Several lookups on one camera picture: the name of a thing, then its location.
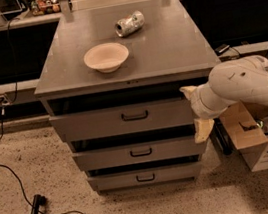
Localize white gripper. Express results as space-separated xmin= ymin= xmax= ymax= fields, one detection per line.
xmin=180 ymin=82 xmax=237 ymax=144

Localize grey top drawer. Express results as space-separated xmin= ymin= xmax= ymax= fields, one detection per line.
xmin=50 ymin=98 xmax=193 ymax=143

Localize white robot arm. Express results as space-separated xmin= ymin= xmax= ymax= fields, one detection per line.
xmin=180 ymin=55 xmax=268 ymax=144

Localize open cardboard box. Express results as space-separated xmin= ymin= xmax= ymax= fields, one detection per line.
xmin=219 ymin=101 xmax=268 ymax=171

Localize grey metal drawer cabinet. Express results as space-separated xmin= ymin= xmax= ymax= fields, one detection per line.
xmin=22 ymin=0 xmax=239 ymax=204

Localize grey bottom drawer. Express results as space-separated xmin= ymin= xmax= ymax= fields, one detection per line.
xmin=87 ymin=162 xmax=202 ymax=193

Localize black flat object beside cabinet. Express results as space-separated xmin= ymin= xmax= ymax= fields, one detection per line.
xmin=213 ymin=119 xmax=232 ymax=155

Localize small black power adapter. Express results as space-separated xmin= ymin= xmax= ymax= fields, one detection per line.
xmin=214 ymin=44 xmax=230 ymax=56

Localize white paper bowl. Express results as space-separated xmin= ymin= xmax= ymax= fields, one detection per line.
xmin=84 ymin=42 xmax=129 ymax=73

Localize crushed silver soda can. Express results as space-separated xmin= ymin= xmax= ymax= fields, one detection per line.
xmin=114 ymin=10 xmax=145 ymax=38

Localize cans on back shelf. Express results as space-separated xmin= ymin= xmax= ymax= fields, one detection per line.
xmin=29 ymin=0 xmax=61 ymax=16

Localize black floor cable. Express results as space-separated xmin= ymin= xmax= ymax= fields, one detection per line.
xmin=0 ymin=11 xmax=89 ymax=214

